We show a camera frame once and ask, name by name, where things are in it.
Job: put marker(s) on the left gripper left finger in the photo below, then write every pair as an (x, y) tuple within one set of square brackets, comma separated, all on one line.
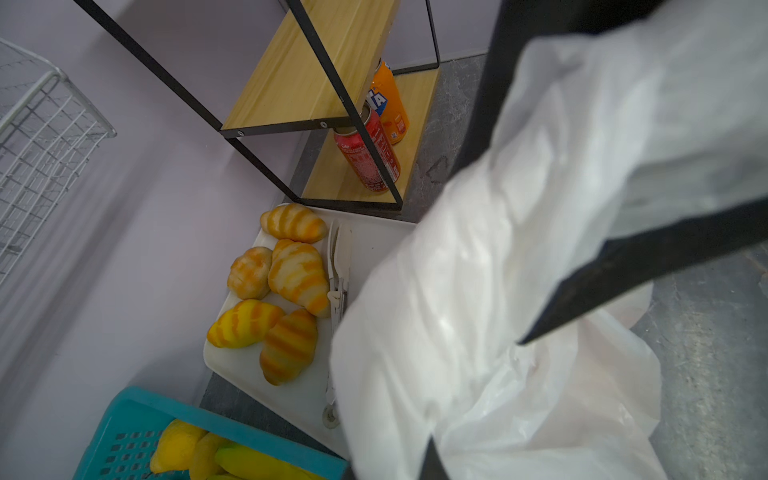
[(349, 474)]

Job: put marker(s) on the black wooden shelf rack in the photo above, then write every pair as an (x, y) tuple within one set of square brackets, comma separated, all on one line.
[(314, 75)]

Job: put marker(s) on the white serving tongs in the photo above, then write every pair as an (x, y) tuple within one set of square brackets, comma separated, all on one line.
[(339, 262)]

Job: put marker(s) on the white plastic grocery bag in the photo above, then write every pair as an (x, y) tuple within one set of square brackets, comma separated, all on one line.
[(600, 137)]

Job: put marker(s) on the long white wire basket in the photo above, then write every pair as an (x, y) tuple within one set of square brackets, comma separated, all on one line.
[(49, 130)]

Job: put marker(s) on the white bread tray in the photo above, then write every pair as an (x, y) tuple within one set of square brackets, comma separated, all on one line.
[(301, 402)]

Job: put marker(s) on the croissant front left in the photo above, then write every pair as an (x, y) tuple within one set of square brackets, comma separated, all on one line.
[(289, 347)]

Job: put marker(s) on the croissant top middle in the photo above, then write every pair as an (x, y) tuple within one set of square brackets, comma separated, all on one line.
[(248, 277)]

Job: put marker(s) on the croissant far left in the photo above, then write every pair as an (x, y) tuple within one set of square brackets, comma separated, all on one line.
[(245, 324)]

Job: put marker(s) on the croissant far right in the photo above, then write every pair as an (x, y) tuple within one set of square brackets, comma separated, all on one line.
[(294, 222)]

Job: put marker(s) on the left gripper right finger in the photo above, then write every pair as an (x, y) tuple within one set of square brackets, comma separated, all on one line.
[(432, 466)]

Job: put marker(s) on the red soda can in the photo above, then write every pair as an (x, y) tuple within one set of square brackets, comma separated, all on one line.
[(351, 144)]

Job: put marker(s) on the orange soda can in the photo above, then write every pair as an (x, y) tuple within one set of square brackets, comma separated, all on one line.
[(385, 98)]

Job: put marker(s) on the teal plastic basket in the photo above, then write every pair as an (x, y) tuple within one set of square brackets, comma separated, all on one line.
[(143, 435)]

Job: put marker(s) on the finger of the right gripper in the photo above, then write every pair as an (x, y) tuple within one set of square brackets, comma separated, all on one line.
[(518, 23), (626, 263)]

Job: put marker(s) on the croissant centre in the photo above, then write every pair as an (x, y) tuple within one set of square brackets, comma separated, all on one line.
[(297, 274)]

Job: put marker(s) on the croissant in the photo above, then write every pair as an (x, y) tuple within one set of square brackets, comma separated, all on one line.
[(289, 347), (294, 222), (297, 274), (245, 324), (248, 277)]

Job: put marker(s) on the banana bunch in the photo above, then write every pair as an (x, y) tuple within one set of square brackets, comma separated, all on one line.
[(215, 457)]

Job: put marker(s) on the yellow lemon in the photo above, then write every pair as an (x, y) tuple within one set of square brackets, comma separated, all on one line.
[(176, 447)]

